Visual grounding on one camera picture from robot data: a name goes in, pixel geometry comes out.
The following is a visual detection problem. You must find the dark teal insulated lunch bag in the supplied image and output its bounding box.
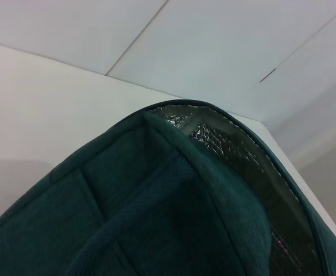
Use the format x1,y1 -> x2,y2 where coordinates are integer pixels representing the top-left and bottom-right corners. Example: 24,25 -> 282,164
0,99 -> 336,276

